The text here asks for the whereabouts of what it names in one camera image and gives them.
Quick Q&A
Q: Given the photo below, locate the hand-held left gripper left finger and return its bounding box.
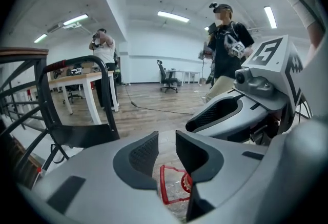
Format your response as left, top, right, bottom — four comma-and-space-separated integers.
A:
17, 130, 185, 224

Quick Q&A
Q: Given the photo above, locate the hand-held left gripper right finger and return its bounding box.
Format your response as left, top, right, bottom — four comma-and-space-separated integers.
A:
175, 129, 328, 224

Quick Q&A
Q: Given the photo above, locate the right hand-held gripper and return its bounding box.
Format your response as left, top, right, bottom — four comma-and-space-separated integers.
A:
186, 34, 312, 147

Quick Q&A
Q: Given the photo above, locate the black metal cart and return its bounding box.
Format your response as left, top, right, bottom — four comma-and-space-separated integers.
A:
37, 55, 121, 165

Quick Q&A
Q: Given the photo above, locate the clear water jug red handle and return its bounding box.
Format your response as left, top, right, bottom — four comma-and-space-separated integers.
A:
153, 165, 195, 221

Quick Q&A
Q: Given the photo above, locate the person's right forearm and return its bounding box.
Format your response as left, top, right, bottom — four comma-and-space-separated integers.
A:
306, 19, 324, 61

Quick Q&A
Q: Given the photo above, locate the white desk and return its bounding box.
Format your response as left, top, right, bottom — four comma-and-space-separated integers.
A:
165, 69, 201, 85

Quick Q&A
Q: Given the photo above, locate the black office chair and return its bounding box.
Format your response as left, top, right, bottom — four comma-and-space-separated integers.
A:
156, 59, 179, 94
62, 84, 85, 105

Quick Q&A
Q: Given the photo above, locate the white table wooden top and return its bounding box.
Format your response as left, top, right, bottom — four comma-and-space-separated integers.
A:
47, 70, 120, 126

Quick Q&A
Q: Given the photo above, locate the ceiling light strip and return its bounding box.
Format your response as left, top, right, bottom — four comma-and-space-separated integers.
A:
157, 10, 191, 23
62, 13, 89, 27
33, 33, 48, 44
263, 6, 278, 30

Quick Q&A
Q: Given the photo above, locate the black equipment pile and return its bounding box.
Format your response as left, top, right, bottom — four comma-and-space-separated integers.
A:
52, 64, 83, 79

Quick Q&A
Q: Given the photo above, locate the cardboard box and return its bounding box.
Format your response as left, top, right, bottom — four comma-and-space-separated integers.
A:
81, 62, 95, 74

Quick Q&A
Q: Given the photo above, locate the black metal rack wooden top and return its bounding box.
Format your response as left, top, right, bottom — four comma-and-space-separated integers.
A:
0, 47, 52, 188

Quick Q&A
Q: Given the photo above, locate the black strap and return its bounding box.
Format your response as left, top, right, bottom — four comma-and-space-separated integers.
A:
49, 142, 66, 165

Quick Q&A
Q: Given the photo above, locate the black floor cable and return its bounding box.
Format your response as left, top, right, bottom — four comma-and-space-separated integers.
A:
122, 84, 195, 116

